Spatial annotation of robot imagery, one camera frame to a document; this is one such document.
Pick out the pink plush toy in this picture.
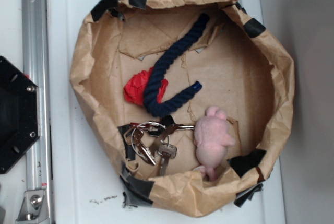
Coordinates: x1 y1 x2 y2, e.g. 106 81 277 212
194 106 236 182

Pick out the red crumpled paper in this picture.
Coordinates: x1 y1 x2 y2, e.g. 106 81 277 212
123 67 153 106

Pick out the aluminium extrusion rail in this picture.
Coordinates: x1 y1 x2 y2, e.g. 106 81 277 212
22 0 55 223

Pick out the dark blue rope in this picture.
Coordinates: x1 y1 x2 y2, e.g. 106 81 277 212
142 13 211 118

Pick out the brown paper bag bin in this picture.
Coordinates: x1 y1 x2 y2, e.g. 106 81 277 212
70 0 295 217

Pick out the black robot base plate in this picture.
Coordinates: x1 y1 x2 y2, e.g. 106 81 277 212
1 56 39 174

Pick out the metal corner bracket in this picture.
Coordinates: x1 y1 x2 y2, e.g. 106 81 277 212
15 189 49 223

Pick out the bunch of metal keys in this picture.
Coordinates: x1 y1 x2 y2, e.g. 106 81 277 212
123 121 195 176

